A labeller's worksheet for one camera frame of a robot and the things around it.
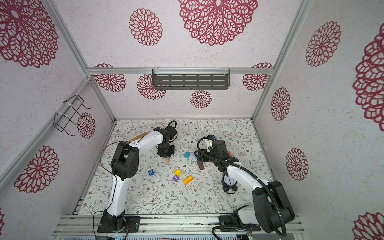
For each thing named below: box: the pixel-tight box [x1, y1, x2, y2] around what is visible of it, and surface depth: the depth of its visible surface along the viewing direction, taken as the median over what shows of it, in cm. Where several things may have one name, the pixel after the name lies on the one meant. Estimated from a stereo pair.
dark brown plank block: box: [197, 161, 205, 170], surface depth 97 cm
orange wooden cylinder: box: [183, 175, 194, 185], surface depth 91 cm
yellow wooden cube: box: [174, 169, 182, 177], surface depth 92 cm
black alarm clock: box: [221, 174, 238, 195], surface depth 87 cm
